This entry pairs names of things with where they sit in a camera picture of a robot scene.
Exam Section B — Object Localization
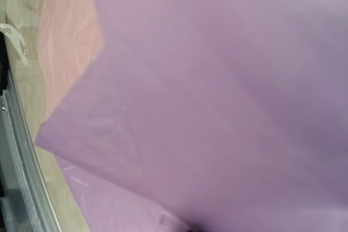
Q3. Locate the purple wrapping paper sheet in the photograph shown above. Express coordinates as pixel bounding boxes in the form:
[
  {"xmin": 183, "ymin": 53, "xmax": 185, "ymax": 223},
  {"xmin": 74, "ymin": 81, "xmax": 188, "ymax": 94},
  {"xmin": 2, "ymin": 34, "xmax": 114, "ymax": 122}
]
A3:
[{"xmin": 36, "ymin": 0, "xmax": 347, "ymax": 231}]

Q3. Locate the pink wrapping paper sheet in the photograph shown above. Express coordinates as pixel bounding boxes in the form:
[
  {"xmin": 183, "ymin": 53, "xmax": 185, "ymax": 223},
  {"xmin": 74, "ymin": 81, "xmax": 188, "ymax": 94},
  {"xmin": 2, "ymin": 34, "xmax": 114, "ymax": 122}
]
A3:
[{"xmin": 38, "ymin": 0, "xmax": 104, "ymax": 116}]

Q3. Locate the cream printed ribbon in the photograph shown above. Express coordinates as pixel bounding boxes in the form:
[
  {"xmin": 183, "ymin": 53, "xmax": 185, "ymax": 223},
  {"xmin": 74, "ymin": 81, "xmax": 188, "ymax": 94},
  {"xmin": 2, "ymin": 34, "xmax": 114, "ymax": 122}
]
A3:
[{"xmin": 0, "ymin": 23, "xmax": 28, "ymax": 66}]

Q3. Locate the front aluminium rail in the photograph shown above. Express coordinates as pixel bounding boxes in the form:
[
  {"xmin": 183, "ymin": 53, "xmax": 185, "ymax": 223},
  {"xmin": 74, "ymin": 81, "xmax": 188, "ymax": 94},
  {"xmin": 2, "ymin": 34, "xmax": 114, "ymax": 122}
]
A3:
[{"xmin": 0, "ymin": 36, "xmax": 62, "ymax": 232}]

